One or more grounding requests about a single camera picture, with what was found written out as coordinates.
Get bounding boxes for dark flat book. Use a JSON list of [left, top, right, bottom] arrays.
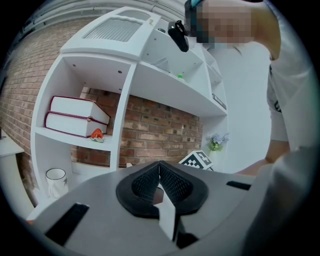
[[211, 93, 228, 111]]

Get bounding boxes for person's white shirt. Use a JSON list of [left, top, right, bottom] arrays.
[[204, 0, 320, 256]]

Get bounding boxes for black head camera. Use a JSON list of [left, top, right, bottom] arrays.
[[167, 19, 190, 53]]

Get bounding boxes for white shelf unit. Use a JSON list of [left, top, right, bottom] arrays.
[[29, 6, 230, 208]]

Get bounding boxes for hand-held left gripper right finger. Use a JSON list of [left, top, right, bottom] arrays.
[[159, 161, 256, 256]]

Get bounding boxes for pale blue flower bunch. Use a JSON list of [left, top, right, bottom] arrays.
[[205, 132, 231, 152]]

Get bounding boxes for red strawberry ornament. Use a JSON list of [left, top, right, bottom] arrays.
[[89, 128, 106, 144]]

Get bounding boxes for thick red-covered book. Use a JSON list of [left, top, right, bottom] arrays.
[[44, 111, 109, 139], [49, 95, 111, 125]]

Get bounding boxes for white side table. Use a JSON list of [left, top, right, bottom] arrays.
[[0, 136, 25, 158]]

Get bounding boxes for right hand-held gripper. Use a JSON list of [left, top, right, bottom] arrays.
[[178, 149, 214, 171]]

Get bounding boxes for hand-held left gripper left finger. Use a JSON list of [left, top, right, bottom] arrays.
[[26, 161, 180, 256]]

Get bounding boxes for white mug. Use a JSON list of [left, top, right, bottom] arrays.
[[45, 167, 69, 199]]

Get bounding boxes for person's head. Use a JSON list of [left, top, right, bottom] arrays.
[[184, 0, 281, 61]]

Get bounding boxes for person's right forearm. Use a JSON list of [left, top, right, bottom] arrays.
[[233, 156, 278, 176]]

